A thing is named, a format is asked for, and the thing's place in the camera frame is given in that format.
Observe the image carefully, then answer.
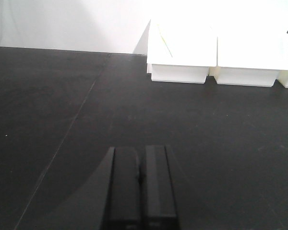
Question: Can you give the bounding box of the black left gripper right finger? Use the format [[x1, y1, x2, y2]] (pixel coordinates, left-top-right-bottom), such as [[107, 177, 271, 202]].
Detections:
[[141, 145, 179, 230]]

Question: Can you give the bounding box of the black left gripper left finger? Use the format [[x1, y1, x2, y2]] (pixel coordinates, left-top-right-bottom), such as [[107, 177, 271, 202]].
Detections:
[[101, 147, 141, 230]]

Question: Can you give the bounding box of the left white storage bin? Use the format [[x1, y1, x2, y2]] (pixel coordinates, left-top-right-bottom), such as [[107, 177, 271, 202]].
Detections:
[[146, 20, 217, 84]]

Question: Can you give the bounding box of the middle white storage bin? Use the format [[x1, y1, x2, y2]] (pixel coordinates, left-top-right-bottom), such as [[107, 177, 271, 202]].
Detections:
[[209, 34, 288, 87]]

